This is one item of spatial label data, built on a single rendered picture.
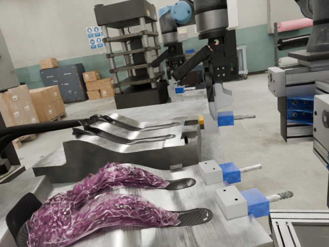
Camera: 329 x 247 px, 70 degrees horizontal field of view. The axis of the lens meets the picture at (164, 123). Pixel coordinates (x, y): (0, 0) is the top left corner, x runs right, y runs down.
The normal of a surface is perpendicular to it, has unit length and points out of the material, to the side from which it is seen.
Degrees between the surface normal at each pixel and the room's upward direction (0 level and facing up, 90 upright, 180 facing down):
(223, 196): 0
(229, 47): 90
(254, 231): 0
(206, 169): 0
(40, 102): 90
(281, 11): 90
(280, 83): 90
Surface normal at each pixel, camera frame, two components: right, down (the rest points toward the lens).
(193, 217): -0.14, -0.92
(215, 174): 0.14, 0.28
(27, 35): -0.15, 0.32
